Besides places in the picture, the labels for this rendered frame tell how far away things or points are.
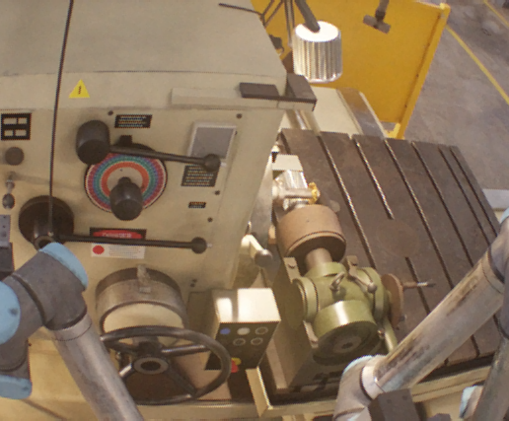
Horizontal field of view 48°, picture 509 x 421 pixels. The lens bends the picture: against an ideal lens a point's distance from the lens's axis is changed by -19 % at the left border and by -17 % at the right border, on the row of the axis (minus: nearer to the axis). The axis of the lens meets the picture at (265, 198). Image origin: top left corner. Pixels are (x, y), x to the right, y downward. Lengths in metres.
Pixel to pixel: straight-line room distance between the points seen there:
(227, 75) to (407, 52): 3.27
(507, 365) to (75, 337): 0.77
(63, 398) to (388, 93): 3.29
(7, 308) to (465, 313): 0.84
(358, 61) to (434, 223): 1.95
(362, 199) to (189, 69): 1.43
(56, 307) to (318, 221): 1.16
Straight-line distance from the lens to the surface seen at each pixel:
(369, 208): 2.51
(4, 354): 0.88
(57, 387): 2.21
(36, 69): 1.21
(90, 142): 1.15
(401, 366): 1.36
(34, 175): 1.28
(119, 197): 1.21
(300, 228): 1.90
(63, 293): 0.90
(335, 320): 1.71
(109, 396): 1.02
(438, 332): 1.27
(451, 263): 2.49
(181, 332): 1.31
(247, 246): 1.55
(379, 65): 4.41
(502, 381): 1.22
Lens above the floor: 2.54
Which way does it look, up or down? 40 degrees down
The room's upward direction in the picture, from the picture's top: 19 degrees clockwise
